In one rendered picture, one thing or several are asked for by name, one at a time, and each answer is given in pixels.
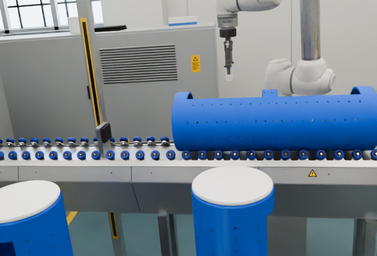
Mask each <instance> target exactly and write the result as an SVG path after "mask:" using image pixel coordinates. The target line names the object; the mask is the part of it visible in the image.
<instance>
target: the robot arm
mask: <svg viewBox="0 0 377 256"><path fill-rule="evenodd" d="M281 1H282V0H214V2H215V9H216V12H217V22H218V28H220V30H219V36H220V37H221V38H225V42H224V51H225V61H226V64H225V66H224V67H225V68H226V82H232V81H233V63H234V62H233V60H232V50H233V41H231V37H236V36H237V30H236V28H235V27H237V26H238V12H240V11H249V12H259V11H268V10H272V9H274V8H276V7H278V6H279V5H280V3H281ZM300 28H301V59H300V60H299V61H298V63H297V67H294V66H292V63H291V62H290V61H289V60H287V59H285V58H280V59H275V60H271V61H270V63H269V64H268V66H267V69H266V73H265V89H277V92H278V97H291V96H292V95H293V94H299V95H323V94H326V93H328V92H331V91H332V90H333V89H334V86H335V80H336V76H335V74H334V72H333V70H332V69H330V68H328V67H327V64H326V61H325V60H324V59H323V58H322V57H321V56H320V0H300Z"/></svg>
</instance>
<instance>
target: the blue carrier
mask: <svg viewBox="0 0 377 256"><path fill-rule="evenodd" d="M344 119H346V120H344ZM355 119H356V120H355ZM281 120H282V122H281ZM291 120H292V122H291ZM312 120H314V121H312ZM323 120H324V121H323ZM334 120H335V121H334ZM226 121H227V123H226ZM255 121H257V122H255ZM265 121H266V122H265ZM273 121H274V122H273ZM197 122H198V123H197ZM206 122H208V123H206ZM216 122H217V123H216ZM172 135H173V141H174V146H175V147H176V149H177V150H178V151H180V152H183V151H184V150H189V151H190V152H191V151H200V150H205V151H216V150H221V151H232V150H238V151H249V150H254V151H266V150H268V149H269V150H272V151H282V150H285V149H287V150H289V151H300V150H301V149H304V150H306V151H317V150H319V149H322V150H324V151H330V150H337V149H341V150H355V149H359V150H373V149H375V147H376V146H377V94H376V91H375V90H374V88H372V87H371V86H355V87H353V88H352V90H351V93H350V94H349V95H311V96H291V97H278V92H277V89H263V90H262V97H252V98H214V99H193V96H192V93H191V92H178V93H176V95H175V96H174V99H173V105H172Z"/></svg>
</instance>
